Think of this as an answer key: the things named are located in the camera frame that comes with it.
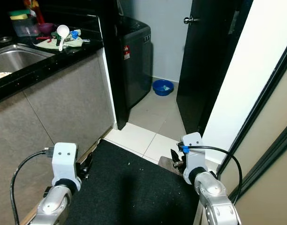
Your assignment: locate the red dish soap bottle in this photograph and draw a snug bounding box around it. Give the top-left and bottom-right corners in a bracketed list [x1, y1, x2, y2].
[24, 0, 45, 25]

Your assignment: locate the dark grey washing machine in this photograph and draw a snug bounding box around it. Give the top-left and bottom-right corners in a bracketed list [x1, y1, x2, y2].
[118, 17, 152, 109]

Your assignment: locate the stainless steel sink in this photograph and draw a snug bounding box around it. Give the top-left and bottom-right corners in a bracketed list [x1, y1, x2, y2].
[0, 44, 56, 83]

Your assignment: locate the metal door knob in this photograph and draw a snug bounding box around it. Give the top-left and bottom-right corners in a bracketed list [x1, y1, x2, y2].
[183, 16, 200, 25]

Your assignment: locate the green handled kitchen tool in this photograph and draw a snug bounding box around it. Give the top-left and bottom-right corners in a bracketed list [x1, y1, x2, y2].
[53, 34, 64, 46]

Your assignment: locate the light green cloth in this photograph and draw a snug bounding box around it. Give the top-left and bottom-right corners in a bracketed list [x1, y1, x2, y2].
[34, 35, 84, 48]

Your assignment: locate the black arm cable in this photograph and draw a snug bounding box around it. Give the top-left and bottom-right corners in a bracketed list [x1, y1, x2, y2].
[10, 149, 55, 225]
[183, 145, 243, 204]

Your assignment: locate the purple cup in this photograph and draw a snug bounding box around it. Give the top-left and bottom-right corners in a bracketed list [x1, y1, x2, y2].
[38, 22, 55, 34]

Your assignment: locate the blue plastic basin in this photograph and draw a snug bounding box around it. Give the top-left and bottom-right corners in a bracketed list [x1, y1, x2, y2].
[152, 79, 175, 97]

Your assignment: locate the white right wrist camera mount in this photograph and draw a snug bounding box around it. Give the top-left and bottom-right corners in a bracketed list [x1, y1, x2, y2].
[181, 132, 208, 184]

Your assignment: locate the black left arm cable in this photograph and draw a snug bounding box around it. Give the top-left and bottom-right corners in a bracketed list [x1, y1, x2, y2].
[10, 149, 55, 225]

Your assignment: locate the black floor mat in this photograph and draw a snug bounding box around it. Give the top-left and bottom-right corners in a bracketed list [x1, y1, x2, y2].
[22, 139, 203, 225]

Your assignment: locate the clear plastic sponge container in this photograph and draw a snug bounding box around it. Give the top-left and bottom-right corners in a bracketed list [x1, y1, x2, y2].
[12, 19, 40, 38]

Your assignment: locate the black counter end panel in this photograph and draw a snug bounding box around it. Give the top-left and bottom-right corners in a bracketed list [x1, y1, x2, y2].
[98, 0, 130, 131]

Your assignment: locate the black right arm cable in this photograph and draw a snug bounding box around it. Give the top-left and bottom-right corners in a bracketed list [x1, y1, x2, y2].
[183, 145, 243, 204]

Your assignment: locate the brown floor mat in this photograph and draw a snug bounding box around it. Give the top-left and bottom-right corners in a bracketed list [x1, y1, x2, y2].
[158, 156, 186, 176]

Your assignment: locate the blue plastic utensil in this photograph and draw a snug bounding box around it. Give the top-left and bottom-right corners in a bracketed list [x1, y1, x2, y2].
[70, 29, 82, 40]

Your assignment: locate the black door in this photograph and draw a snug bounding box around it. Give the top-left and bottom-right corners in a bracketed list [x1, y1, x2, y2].
[176, 0, 254, 136]

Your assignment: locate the green yellow sponge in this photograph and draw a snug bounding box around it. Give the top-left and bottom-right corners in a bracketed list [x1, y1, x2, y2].
[8, 9, 30, 21]

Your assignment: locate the white plastic ladle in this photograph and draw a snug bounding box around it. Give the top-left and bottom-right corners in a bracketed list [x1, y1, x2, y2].
[57, 24, 70, 51]

